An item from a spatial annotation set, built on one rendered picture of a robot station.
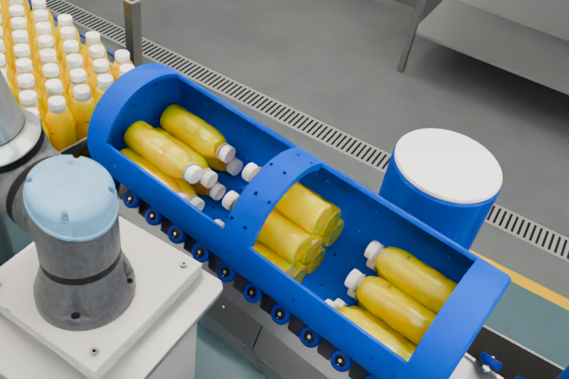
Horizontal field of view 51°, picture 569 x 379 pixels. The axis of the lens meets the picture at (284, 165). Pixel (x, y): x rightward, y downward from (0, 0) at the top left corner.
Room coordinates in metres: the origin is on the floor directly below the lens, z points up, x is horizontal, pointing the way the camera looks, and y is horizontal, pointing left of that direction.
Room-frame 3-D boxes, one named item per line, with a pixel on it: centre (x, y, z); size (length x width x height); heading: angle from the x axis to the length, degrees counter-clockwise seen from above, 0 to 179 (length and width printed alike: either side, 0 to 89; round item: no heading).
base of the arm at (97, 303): (0.53, 0.27, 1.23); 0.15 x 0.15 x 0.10
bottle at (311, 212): (0.83, -0.02, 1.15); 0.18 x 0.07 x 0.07; 58
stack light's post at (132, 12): (1.60, 0.54, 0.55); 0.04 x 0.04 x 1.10; 58
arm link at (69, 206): (0.54, 0.28, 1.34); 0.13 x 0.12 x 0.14; 57
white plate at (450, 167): (1.17, -0.41, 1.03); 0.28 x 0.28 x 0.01
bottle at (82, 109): (1.14, 0.52, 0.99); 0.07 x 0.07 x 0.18
